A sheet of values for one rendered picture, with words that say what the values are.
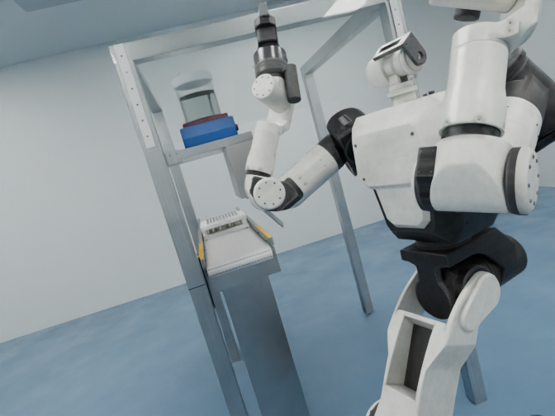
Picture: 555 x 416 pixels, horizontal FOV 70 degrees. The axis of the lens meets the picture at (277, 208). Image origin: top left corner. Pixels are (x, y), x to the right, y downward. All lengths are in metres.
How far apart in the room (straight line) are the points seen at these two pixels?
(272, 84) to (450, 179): 0.60
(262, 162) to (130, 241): 4.07
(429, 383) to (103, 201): 4.43
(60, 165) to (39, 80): 0.94
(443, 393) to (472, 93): 0.65
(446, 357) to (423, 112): 0.49
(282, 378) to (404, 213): 1.15
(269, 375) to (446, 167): 1.45
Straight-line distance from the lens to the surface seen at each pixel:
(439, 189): 0.52
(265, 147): 0.99
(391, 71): 0.89
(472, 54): 0.55
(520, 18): 0.59
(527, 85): 0.73
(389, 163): 0.85
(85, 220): 5.05
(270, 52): 1.08
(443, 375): 0.95
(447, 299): 0.93
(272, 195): 0.94
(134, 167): 4.88
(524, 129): 0.64
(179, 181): 2.49
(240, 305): 1.68
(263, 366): 1.80
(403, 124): 0.80
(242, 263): 1.51
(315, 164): 1.00
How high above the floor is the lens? 1.26
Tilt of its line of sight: 8 degrees down
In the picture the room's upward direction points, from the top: 16 degrees counter-clockwise
